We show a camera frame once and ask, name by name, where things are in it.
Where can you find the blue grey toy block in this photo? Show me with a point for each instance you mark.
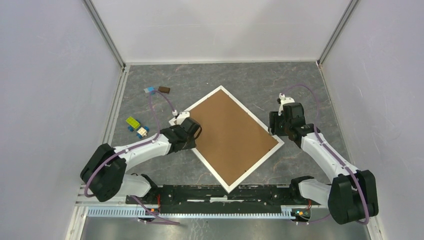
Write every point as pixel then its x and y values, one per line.
pixel 148 90

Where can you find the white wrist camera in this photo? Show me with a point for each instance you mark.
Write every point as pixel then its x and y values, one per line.
pixel 181 116
pixel 282 100

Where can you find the slotted cable duct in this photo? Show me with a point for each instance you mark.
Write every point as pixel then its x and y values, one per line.
pixel 141 213

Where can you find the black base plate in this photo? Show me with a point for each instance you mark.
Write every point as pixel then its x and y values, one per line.
pixel 214 199

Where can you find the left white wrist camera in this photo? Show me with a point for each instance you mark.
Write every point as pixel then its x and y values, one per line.
pixel 181 116

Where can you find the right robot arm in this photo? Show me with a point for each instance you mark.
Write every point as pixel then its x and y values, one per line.
pixel 351 195

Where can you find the white picture frame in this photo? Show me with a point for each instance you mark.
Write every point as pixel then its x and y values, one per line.
pixel 265 155

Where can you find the brown cardboard backing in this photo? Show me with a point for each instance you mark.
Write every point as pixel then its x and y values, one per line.
pixel 232 136

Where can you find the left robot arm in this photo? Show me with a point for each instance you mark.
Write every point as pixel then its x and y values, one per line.
pixel 106 173

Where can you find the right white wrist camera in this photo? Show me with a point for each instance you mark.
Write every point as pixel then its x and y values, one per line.
pixel 282 100

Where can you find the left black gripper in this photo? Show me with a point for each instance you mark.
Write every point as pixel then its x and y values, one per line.
pixel 191 144

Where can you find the brown toy block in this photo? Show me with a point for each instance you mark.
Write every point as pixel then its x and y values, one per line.
pixel 163 89

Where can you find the toy brick car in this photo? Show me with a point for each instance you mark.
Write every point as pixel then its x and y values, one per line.
pixel 135 126

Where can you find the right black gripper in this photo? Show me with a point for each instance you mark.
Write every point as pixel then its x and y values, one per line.
pixel 273 120

